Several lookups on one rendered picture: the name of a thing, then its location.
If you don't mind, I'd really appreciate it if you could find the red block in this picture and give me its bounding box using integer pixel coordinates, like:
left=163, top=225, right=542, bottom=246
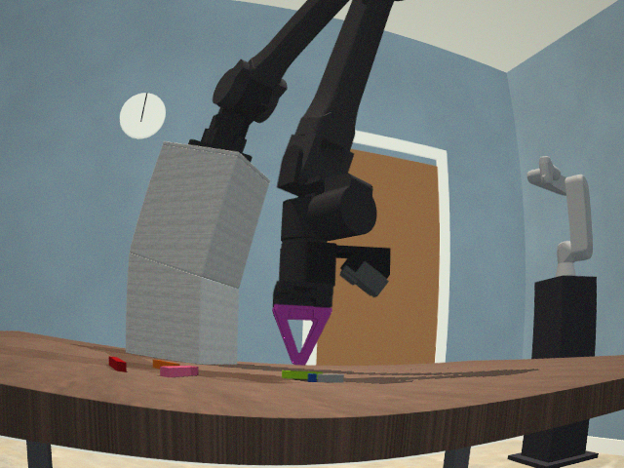
left=109, top=356, right=127, bottom=372

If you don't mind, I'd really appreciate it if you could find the pink rectangular block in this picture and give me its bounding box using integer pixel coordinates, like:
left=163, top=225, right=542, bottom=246
left=160, top=366, right=198, bottom=377

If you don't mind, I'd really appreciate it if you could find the orange rod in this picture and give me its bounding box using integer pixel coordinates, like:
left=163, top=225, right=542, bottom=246
left=153, top=360, right=179, bottom=369

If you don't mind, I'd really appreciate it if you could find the lime green rod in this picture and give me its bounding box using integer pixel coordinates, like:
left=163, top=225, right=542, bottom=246
left=282, top=370, right=323, bottom=379

